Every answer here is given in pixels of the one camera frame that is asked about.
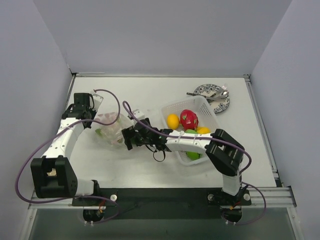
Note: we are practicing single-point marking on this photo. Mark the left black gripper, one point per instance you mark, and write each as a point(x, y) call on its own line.
point(88, 121)

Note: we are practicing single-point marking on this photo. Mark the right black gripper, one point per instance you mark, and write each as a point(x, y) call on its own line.
point(128, 138)

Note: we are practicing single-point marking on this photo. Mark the clear zip top bag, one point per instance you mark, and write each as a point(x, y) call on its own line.
point(106, 118)

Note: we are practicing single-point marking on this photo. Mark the yellow fake lemon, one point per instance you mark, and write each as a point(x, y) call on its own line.
point(173, 121)

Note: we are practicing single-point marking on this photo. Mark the green fake fruit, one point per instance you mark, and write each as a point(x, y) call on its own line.
point(192, 155)

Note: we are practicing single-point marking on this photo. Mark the white plastic basket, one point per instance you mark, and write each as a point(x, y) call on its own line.
point(197, 104)

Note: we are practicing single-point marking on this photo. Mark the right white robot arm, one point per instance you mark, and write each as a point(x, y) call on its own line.
point(223, 151)

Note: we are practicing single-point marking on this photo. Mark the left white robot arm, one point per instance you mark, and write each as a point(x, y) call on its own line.
point(52, 174)

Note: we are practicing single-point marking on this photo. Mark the red fake dragon fruit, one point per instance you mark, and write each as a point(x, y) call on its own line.
point(189, 120)

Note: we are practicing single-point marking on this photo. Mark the blue patterned plate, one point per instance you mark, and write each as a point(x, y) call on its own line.
point(208, 90)

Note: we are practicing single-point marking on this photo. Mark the metal fork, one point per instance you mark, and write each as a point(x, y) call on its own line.
point(220, 89)

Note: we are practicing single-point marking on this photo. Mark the metal spoon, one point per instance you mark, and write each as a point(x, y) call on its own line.
point(220, 96)

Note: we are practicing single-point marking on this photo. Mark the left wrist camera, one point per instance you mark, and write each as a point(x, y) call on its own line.
point(95, 101)

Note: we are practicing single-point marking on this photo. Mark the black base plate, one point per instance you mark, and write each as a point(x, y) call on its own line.
point(166, 203)

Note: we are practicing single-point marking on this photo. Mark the aluminium frame rail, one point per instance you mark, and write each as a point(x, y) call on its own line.
point(273, 197)

